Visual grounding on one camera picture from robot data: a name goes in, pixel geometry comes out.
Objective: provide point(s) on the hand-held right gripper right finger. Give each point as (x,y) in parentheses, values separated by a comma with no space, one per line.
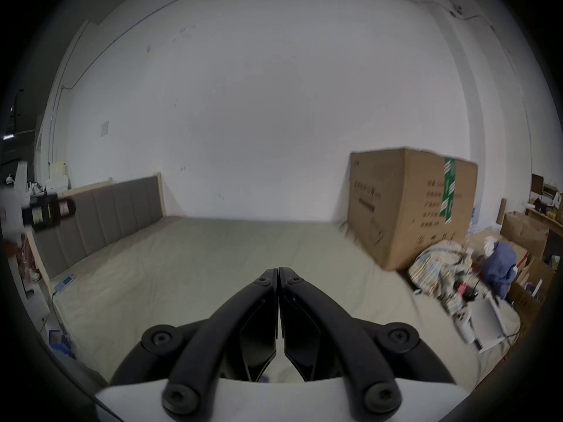
(347,345)

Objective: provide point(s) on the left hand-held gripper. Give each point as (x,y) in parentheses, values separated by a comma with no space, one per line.
(11,209)

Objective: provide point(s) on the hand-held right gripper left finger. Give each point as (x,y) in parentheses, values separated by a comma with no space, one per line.
(206,350)

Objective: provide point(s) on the white box on headboard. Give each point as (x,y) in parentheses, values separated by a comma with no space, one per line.
(58,176)

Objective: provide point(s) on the grey padded headboard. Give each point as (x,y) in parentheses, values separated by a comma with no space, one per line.
(105,216)

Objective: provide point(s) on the small white blue device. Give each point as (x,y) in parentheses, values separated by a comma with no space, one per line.
(64,283)

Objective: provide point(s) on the bed with beige sheet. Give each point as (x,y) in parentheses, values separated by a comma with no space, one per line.
(198,262)

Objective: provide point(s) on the striped cloth bundle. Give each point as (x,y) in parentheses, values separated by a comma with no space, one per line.
(433,268)

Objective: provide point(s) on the white flat box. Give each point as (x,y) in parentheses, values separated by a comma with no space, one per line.
(486,323)

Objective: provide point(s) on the large brown carton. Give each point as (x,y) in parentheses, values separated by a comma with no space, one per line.
(396,205)

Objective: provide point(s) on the dark blue garment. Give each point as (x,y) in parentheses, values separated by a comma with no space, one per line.
(499,264)

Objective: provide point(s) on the open brown carton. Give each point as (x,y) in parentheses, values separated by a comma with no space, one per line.
(525,233)

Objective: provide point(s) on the wooden shelf with items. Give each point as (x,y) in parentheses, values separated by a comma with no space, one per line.
(547,200)

